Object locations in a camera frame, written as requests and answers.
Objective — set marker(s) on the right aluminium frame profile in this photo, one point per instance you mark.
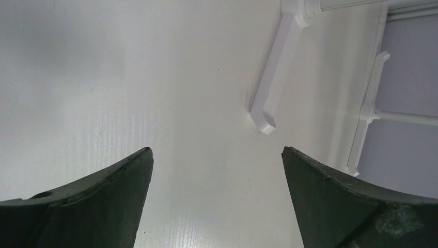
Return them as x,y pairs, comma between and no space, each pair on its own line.
410,10

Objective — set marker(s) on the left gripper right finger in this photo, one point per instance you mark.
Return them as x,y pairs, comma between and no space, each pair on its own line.
334,209

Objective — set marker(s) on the white clothes rack left post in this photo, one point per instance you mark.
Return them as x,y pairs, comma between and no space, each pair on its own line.
294,17

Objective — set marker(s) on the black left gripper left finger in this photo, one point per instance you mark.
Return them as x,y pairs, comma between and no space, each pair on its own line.
102,209

